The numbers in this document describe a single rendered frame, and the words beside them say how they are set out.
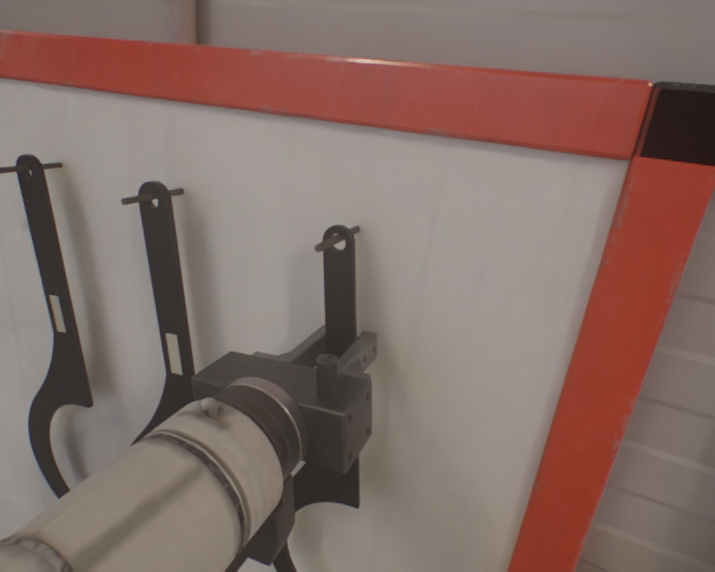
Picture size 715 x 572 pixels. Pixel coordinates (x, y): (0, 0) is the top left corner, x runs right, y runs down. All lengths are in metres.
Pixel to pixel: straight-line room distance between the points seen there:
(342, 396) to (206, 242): 0.29
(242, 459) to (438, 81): 0.31
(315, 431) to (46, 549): 0.17
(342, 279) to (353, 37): 0.22
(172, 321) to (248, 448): 0.30
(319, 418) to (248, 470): 0.07
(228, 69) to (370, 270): 0.24
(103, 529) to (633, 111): 0.40
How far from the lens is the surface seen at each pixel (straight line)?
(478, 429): 0.51
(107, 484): 0.28
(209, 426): 0.30
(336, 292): 0.45
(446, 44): 0.47
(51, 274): 0.72
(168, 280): 0.57
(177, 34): 0.58
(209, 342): 0.62
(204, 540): 0.28
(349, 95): 0.45
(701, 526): 0.60
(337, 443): 0.35
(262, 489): 0.31
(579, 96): 0.41
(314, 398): 0.35
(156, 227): 0.56
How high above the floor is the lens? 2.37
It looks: 21 degrees down
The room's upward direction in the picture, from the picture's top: 6 degrees clockwise
